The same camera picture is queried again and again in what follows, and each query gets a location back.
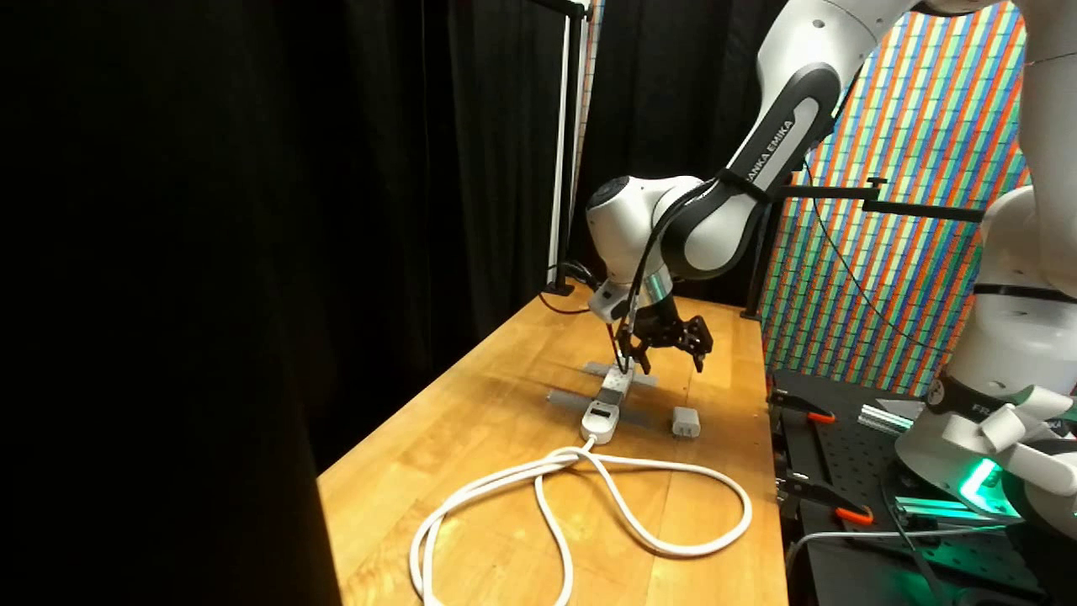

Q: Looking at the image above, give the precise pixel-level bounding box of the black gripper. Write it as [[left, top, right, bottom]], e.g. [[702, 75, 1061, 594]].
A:
[[615, 281, 720, 380]]

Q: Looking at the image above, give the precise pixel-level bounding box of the white charger head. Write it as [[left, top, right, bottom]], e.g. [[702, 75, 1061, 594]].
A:
[[670, 404, 706, 440]]

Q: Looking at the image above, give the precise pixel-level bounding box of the grey white block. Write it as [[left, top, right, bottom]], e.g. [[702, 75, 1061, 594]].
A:
[[582, 362, 666, 393]]

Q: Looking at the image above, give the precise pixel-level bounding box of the white power strip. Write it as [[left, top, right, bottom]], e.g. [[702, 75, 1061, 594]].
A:
[[575, 367, 638, 444]]

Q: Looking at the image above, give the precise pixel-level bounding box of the wide grey tape strip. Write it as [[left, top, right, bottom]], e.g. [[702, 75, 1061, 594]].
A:
[[546, 386, 657, 429]]

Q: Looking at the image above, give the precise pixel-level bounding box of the short silver metal bar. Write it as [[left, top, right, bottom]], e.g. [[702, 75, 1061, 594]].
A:
[[856, 399, 920, 438]]

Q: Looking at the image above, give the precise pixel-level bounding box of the white metal pole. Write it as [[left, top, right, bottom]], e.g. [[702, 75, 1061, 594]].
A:
[[546, 0, 597, 290]]

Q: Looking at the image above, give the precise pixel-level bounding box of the black optical breadboard table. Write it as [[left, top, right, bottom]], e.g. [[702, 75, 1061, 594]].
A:
[[767, 367, 1077, 606]]

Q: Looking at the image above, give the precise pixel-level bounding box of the teal metal bar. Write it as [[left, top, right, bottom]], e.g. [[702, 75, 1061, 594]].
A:
[[891, 492, 1020, 528]]

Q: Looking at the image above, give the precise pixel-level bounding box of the black curtain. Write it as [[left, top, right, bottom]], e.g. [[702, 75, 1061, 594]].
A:
[[0, 0, 794, 606]]

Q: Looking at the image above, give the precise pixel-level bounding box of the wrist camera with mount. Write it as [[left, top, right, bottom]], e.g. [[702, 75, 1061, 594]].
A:
[[588, 275, 644, 328]]

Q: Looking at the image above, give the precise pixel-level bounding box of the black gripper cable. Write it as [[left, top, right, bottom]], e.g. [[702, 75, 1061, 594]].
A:
[[608, 166, 779, 375]]

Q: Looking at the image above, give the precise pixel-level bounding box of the black clamp with orange handle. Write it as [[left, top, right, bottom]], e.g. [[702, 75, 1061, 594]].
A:
[[767, 386, 841, 430], [775, 467, 877, 532]]

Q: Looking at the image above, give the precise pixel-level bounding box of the white extension cord cable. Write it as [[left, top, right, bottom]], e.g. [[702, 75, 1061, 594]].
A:
[[404, 433, 758, 606]]

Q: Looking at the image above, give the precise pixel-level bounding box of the grey cable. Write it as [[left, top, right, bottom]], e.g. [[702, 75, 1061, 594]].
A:
[[785, 515, 1020, 574]]

